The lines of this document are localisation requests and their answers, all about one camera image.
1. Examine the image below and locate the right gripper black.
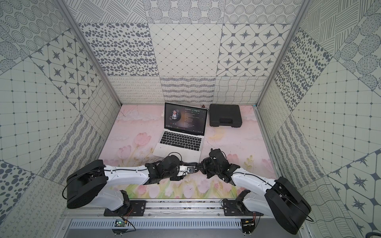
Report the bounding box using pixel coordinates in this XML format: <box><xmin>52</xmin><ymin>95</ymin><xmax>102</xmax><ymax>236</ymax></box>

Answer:
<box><xmin>196</xmin><ymin>157</ymin><xmax>221</xmax><ymax>179</ymax></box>

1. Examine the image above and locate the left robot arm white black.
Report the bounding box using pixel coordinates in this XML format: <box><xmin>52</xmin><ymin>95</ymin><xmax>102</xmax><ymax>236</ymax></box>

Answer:
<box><xmin>62</xmin><ymin>155</ymin><xmax>195</xmax><ymax>211</ymax></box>

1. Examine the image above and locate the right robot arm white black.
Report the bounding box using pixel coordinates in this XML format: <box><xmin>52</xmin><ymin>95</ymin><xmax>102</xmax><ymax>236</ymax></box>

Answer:
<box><xmin>195</xmin><ymin>149</ymin><xmax>313</xmax><ymax>235</ymax></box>

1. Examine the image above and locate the silver laptop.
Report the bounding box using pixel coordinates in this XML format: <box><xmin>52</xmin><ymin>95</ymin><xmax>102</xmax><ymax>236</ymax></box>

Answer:
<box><xmin>153</xmin><ymin>102</ymin><xmax>208</xmax><ymax>163</ymax></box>

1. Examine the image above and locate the black plastic tool case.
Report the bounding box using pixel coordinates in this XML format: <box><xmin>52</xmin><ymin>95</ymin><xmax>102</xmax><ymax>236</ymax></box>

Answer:
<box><xmin>209</xmin><ymin>104</ymin><xmax>243</xmax><ymax>128</ymax></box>

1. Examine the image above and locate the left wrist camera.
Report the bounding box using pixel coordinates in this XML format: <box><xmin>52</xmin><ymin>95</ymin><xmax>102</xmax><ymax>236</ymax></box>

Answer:
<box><xmin>177</xmin><ymin>165</ymin><xmax>196</xmax><ymax>177</ymax></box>

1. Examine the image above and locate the aluminium mounting rail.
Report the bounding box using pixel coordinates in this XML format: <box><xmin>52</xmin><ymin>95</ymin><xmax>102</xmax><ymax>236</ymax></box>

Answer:
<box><xmin>61</xmin><ymin>198</ymin><xmax>307</xmax><ymax>220</ymax></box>

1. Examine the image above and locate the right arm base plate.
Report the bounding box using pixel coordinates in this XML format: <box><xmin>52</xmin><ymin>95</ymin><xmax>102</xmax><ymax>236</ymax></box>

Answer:
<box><xmin>220</xmin><ymin>199</ymin><xmax>254</xmax><ymax>217</ymax></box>

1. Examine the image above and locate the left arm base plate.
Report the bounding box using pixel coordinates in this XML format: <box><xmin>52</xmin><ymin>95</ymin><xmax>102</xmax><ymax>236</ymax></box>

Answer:
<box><xmin>103</xmin><ymin>200</ymin><xmax>147</xmax><ymax>217</ymax></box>

